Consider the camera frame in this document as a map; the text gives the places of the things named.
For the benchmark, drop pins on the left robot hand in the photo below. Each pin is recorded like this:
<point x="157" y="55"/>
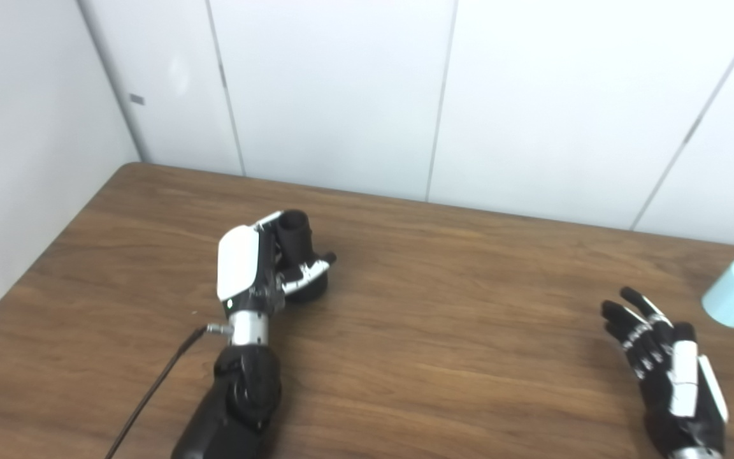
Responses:
<point x="237" y="264"/>

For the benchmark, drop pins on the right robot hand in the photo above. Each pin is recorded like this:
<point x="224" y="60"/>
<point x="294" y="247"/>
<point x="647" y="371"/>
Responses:
<point x="682" y="382"/>

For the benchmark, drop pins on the black nozzle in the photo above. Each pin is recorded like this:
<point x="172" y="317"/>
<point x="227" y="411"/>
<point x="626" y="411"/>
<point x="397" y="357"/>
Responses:
<point x="294" y="239"/>

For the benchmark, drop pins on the small grey wall sticker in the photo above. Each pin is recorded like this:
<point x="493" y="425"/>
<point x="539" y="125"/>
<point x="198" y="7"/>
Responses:
<point x="137" y="99"/>

